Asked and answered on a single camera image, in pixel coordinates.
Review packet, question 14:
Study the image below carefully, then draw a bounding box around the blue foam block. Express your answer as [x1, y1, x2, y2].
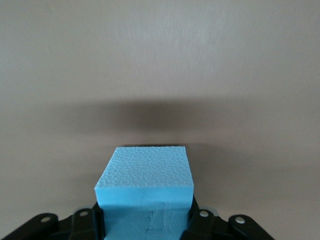
[94, 146, 195, 240]

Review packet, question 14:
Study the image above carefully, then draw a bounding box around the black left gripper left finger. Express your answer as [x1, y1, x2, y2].
[0, 202, 105, 240]

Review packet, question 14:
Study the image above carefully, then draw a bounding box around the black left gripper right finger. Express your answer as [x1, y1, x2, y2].
[178, 197, 276, 240]

